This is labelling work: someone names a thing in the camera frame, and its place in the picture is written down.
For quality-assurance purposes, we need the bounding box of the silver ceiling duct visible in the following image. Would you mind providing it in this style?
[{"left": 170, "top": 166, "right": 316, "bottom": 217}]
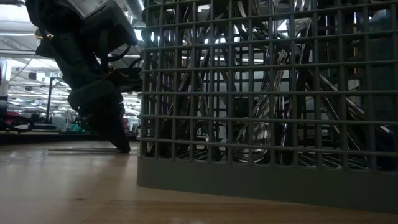
[{"left": 123, "top": 0, "right": 147, "bottom": 29}]

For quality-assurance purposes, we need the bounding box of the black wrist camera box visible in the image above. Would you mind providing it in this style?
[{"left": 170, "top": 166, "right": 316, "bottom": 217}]
[{"left": 67, "top": 0, "right": 139, "bottom": 47}]

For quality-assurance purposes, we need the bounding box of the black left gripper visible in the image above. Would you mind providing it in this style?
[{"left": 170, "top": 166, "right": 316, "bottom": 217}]
[{"left": 35, "top": 30, "right": 144, "bottom": 154}]

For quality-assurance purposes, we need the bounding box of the black aluminium table frame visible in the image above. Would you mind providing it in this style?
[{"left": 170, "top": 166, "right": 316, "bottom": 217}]
[{"left": 0, "top": 132, "right": 141, "bottom": 145}]

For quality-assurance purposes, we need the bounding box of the black yellow cable reel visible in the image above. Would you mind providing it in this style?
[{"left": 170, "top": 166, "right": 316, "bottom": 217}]
[{"left": 34, "top": 28, "right": 53, "bottom": 40}]

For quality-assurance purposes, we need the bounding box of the grey plastic cutlery basket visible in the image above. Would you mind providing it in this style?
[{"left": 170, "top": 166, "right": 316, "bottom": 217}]
[{"left": 136, "top": 0, "right": 398, "bottom": 215}]

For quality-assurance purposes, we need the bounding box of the black metal frame rig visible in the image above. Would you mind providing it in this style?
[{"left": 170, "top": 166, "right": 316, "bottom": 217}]
[{"left": 45, "top": 76, "right": 73, "bottom": 124}]

